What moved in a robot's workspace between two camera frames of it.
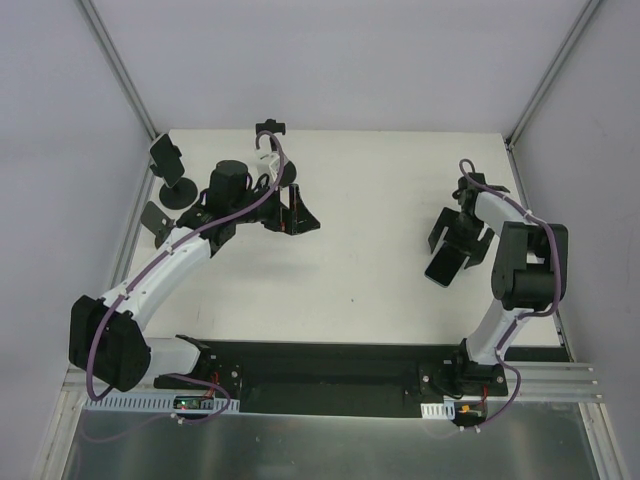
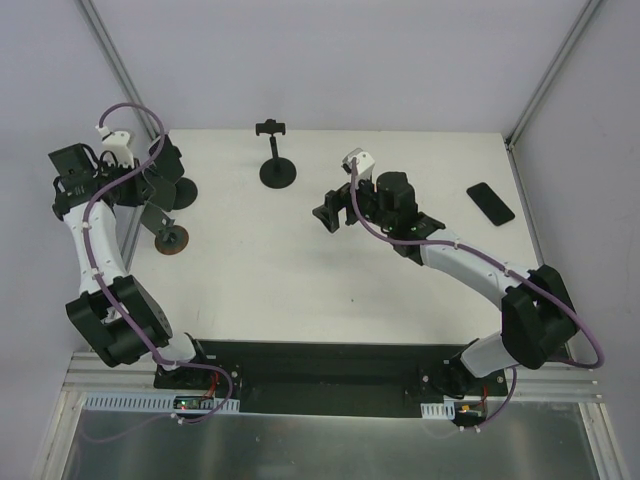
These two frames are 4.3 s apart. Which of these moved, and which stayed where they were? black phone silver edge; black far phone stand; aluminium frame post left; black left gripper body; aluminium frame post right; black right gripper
Moved: black right gripper; black left gripper body
Stayed: aluminium frame post left; aluminium frame post right; black far phone stand; black phone silver edge
